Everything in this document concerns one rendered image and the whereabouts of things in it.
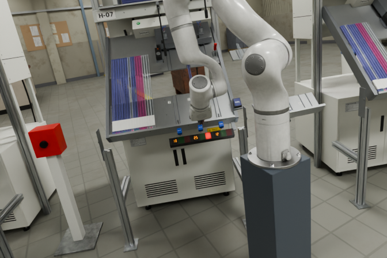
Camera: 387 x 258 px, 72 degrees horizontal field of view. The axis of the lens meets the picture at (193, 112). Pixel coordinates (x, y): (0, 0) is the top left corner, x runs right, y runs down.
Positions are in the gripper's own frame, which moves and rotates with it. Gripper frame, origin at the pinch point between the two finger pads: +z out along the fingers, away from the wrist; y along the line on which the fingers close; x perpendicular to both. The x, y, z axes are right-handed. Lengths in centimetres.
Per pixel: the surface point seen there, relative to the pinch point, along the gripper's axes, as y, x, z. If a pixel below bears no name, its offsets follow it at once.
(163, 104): -17.7, 18.6, 10.0
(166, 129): -17.6, 3.1, 9.8
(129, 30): -34, 86, 16
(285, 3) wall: 511, 824, 665
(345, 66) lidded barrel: 249, 157, 210
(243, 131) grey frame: 23.1, -1.8, 17.6
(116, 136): -43.8, 3.4, 9.0
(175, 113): -11.5, 11.9, 10.1
